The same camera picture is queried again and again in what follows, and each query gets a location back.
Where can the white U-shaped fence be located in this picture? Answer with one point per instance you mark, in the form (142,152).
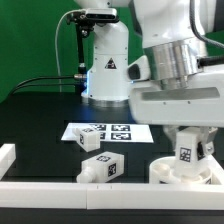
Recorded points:
(109,196)

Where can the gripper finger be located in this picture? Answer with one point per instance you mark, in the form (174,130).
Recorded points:
(207,137)
(171,133)

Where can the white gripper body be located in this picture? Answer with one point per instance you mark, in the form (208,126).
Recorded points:
(200,104)

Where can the black camera stand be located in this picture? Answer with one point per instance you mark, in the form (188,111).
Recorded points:
(85,20)

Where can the white marker sheet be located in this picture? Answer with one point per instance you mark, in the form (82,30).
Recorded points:
(112,132)

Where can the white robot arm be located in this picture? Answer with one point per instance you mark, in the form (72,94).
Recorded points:
(178,83)

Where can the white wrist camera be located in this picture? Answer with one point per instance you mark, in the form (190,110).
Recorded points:
(138,70)

